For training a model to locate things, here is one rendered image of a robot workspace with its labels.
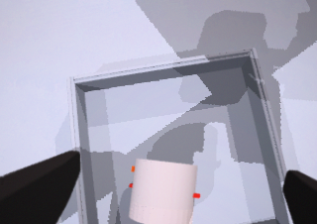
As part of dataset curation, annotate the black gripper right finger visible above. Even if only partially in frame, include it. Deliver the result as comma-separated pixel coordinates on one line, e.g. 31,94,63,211
282,170,317,224

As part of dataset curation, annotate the grey rectangular tray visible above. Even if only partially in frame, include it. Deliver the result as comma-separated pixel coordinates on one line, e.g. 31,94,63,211
66,48,293,224

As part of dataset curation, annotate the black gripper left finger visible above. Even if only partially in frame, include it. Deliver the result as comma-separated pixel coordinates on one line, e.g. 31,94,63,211
0,150,80,224

